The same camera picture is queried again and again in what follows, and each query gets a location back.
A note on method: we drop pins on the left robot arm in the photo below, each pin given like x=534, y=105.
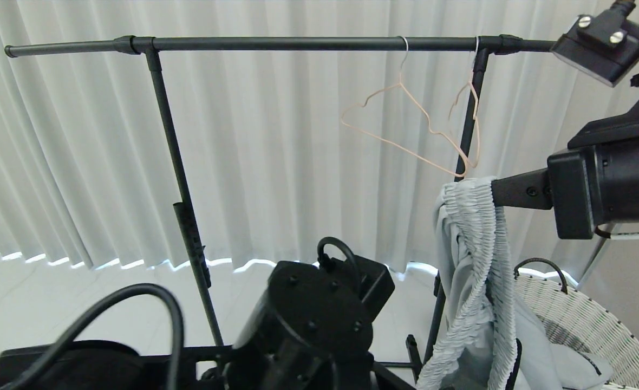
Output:
x=308, y=309

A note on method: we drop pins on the white laundry basket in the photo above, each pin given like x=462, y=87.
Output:
x=590, y=325

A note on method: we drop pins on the black clothes rack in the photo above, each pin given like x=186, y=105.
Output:
x=298, y=43

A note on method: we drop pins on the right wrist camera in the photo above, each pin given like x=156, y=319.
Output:
x=595, y=51

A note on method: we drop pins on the pink clothes hanger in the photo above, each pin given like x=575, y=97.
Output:
x=412, y=100
x=475, y=100

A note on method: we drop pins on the white curtain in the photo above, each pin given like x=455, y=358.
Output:
x=276, y=151

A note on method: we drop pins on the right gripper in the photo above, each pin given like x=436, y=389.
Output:
x=623, y=179

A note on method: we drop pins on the pale grey shorts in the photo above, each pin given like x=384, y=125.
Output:
x=476, y=254

